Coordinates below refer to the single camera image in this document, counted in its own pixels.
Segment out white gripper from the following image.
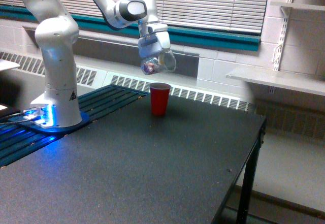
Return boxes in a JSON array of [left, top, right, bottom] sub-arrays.
[[138, 31, 170, 65]]

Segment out clear plastic cup with candies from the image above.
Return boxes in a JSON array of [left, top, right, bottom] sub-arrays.
[[141, 50, 177, 75]]

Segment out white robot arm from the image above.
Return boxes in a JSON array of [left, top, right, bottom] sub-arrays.
[[22, 0, 170, 129]]

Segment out red plastic cup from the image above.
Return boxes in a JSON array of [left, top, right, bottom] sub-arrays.
[[150, 82, 171, 116]]

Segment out teal window sill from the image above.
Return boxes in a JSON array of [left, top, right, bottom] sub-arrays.
[[1, 5, 261, 52]]

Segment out white radiator vent cover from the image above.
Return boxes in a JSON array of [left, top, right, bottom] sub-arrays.
[[1, 50, 255, 112]]

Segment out white object at left edge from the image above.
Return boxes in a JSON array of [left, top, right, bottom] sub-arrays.
[[0, 59, 20, 71]]

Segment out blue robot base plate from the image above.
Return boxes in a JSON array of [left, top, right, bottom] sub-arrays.
[[9, 112, 90, 135]]

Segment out white upper wall shelf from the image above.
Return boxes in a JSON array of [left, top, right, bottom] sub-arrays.
[[270, 2, 325, 13]]

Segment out white wall shelf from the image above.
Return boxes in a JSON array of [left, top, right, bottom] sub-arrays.
[[226, 67, 324, 96], [270, 2, 325, 13]]

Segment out white shelf bracket rail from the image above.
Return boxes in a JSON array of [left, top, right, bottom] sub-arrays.
[[272, 0, 294, 71]]

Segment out black table leg frame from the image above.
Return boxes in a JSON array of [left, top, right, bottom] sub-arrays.
[[207, 115, 267, 223]]

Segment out white lower wall shelf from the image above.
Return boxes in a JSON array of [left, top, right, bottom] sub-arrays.
[[226, 67, 324, 96]]

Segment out black cables at robot base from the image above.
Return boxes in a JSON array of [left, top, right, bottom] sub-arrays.
[[0, 109, 28, 125]]

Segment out slotted aluminium rail table section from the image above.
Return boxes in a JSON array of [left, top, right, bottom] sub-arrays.
[[1, 85, 148, 167]]

